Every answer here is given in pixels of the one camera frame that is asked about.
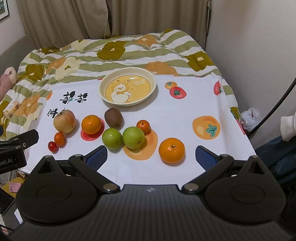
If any green apple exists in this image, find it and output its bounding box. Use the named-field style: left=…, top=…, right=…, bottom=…
left=102, top=128, right=122, bottom=150
left=122, top=126, right=145, bottom=149

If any small mandarin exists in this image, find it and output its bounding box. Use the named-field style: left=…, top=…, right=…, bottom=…
left=54, top=132, right=66, bottom=147
left=136, top=120, right=151, bottom=135

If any red cherry tomato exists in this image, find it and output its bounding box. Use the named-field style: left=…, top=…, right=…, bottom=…
left=48, top=141, right=58, bottom=153

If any large orange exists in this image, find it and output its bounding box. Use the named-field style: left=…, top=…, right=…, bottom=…
left=81, top=115, right=102, bottom=135
left=159, top=138, right=185, bottom=164

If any red yellow apple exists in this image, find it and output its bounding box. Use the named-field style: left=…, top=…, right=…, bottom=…
left=53, top=109, right=76, bottom=134

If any brown kiwi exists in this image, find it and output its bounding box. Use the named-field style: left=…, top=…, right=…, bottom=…
left=104, top=108, right=123, bottom=128

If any pink phone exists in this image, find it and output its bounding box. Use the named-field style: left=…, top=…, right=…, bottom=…
left=9, top=182, right=22, bottom=193

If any tissue pack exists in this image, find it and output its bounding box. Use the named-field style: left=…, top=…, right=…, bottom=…
left=3, top=101, right=20, bottom=120

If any white fruit print cloth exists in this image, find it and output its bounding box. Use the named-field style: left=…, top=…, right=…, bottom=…
left=23, top=74, right=255, bottom=186

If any white plastic bag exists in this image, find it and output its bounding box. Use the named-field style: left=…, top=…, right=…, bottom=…
left=241, top=108, right=259, bottom=132

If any pink plush toy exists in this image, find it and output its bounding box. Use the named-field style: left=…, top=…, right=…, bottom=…
left=0, top=67, right=18, bottom=101

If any cream duck print plate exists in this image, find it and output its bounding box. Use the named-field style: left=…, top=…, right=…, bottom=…
left=99, top=67, right=157, bottom=107

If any grey bed headboard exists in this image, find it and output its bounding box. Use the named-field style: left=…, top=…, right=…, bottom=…
left=0, top=35, right=36, bottom=75

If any green striped floral quilt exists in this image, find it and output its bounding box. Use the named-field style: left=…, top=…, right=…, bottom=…
left=0, top=28, right=242, bottom=141

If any beige curtain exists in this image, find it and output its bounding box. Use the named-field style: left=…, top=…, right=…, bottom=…
left=16, top=0, right=211, bottom=48

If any black cable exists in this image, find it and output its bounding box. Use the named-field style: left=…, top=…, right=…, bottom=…
left=246, top=77, right=296, bottom=137

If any framed wall picture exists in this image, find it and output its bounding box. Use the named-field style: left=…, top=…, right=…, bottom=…
left=0, top=0, right=10, bottom=20

